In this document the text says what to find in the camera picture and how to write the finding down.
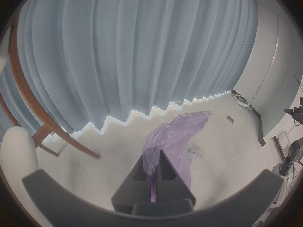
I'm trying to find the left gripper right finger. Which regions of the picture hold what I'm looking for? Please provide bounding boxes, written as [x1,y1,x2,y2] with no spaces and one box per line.
[156,149,197,209]

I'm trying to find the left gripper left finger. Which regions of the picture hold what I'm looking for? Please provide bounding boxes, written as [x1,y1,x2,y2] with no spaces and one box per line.
[112,153,152,214]

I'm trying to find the purple plastic bag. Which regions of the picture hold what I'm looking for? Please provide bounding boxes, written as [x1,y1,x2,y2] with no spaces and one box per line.
[142,111,213,203]

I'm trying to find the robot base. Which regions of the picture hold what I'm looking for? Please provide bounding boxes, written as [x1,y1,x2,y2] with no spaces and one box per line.
[270,130,303,210]

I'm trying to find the crumpled white wrapper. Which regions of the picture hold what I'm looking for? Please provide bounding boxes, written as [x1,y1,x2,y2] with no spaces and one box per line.
[188,146,204,165]

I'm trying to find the wooden chair white cushions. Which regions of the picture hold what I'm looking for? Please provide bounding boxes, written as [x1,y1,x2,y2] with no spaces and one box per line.
[0,14,101,184]

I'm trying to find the pale blue curtain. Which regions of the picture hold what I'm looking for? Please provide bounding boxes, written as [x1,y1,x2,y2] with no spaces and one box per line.
[0,0,258,139]

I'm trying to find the black cable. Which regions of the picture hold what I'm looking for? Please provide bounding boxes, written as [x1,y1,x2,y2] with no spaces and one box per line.
[293,74,303,92]

